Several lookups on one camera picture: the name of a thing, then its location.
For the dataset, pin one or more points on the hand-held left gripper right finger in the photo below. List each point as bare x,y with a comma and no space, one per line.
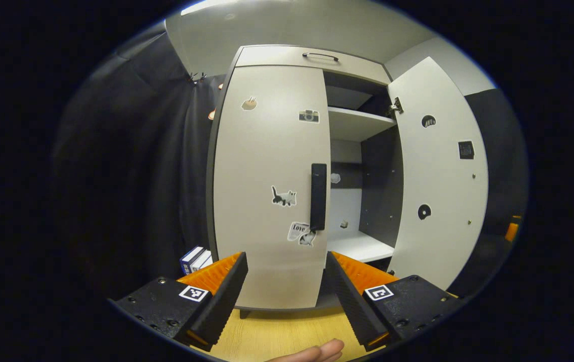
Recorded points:
352,301

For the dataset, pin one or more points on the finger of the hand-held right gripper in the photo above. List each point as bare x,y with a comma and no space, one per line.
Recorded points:
512,230

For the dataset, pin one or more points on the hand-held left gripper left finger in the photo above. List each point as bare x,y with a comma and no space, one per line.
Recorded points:
224,296

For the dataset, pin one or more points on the cabinet door with headphone sticker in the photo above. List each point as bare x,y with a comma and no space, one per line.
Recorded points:
442,181

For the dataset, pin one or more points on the beige double-door shoe cabinet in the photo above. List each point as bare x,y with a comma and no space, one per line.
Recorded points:
375,181

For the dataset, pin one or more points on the cabinet door with camera sticker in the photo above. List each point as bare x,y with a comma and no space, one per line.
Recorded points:
266,151

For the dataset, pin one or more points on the beige cabinet drawer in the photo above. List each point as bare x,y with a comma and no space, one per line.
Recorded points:
286,56

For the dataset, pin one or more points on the blue and white box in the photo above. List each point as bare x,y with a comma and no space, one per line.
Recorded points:
190,257
204,260

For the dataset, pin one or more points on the black backdrop cloth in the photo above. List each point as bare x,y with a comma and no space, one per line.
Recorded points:
131,176

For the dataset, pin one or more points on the black cloth clip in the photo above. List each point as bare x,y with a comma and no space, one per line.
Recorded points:
196,77

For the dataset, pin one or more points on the ceiling light panel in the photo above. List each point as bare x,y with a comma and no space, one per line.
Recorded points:
211,6

